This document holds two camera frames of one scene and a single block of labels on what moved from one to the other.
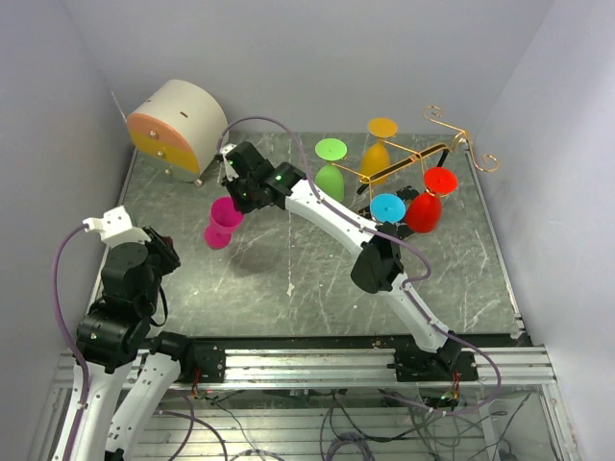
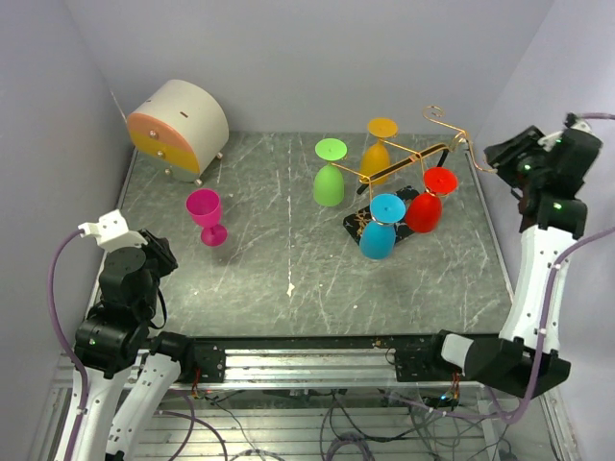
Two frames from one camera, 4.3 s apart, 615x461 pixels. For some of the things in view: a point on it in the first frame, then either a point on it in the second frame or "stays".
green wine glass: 329,178 stays
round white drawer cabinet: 180,132 stays
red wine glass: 424,211 stays
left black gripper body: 161,257 stays
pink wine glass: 224,217 -> 205,207
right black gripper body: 242,193 -> 525,168
